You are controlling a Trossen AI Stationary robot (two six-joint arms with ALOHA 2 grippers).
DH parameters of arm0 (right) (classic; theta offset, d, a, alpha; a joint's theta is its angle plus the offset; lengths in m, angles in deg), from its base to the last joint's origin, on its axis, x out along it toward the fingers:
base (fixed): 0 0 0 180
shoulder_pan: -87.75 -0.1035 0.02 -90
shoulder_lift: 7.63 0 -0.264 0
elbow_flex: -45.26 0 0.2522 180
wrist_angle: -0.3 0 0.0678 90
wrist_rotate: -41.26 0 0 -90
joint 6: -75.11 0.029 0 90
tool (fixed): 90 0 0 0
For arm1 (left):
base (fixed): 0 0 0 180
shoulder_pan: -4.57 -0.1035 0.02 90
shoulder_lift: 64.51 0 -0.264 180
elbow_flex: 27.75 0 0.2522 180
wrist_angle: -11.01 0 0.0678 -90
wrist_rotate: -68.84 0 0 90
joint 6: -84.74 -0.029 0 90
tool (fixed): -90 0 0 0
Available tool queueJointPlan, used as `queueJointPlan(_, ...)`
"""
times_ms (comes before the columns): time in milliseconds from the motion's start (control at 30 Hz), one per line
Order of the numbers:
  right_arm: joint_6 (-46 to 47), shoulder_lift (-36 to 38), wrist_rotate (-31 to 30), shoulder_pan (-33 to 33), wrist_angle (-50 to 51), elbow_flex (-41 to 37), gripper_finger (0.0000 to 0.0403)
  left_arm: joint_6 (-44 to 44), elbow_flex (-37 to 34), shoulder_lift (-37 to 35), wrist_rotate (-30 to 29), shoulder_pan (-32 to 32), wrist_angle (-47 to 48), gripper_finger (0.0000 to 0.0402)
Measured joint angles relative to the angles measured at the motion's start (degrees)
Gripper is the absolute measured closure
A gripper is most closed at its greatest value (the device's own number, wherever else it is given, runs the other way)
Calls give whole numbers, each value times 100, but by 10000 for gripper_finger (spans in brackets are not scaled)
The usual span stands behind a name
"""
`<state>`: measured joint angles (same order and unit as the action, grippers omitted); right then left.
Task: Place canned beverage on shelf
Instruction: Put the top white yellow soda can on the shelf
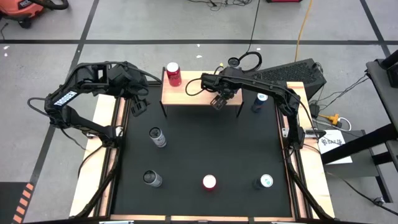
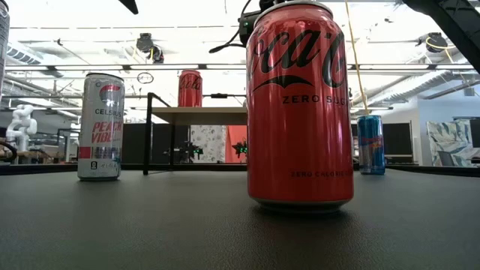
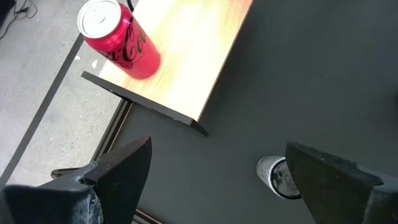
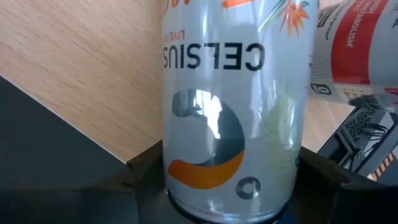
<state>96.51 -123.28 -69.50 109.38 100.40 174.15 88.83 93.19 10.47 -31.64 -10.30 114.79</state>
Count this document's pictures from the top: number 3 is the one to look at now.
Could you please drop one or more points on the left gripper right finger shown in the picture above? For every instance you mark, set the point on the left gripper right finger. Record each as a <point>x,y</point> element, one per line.
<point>335,193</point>

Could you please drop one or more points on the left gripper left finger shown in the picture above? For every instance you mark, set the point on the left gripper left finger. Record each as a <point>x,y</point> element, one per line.
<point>118,180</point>

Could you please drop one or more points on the white Celsius Peach Vibe can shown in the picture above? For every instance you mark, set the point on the white Celsius Peach Vibe can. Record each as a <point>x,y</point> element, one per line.
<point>270,177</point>

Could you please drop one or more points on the red Coca-Cola Zero can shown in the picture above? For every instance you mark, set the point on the red Coca-Cola Zero can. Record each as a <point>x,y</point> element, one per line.
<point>124,46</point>

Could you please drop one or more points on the wooden shelf black metal legs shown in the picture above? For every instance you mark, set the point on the wooden shelf black metal legs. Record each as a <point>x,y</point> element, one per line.
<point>186,62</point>

